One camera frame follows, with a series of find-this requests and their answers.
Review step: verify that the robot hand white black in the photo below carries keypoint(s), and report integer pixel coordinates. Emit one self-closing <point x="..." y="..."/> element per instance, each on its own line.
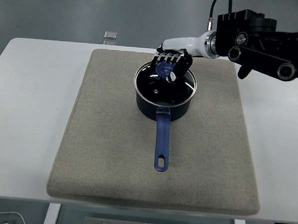
<point x="185" y="45"/>

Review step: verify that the glass pot lid blue knob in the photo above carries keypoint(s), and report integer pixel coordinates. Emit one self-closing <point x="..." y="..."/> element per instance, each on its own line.
<point x="150" y="84"/>

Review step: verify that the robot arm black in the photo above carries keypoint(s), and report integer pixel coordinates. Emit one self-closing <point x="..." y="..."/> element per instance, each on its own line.
<point x="262" y="47"/>

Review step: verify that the small metal floor plate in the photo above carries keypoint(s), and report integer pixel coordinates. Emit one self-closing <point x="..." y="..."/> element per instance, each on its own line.
<point x="110" y="34"/>

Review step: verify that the beige fabric mat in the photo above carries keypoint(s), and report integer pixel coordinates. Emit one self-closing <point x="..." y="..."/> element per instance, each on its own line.
<point x="100" y="139"/>

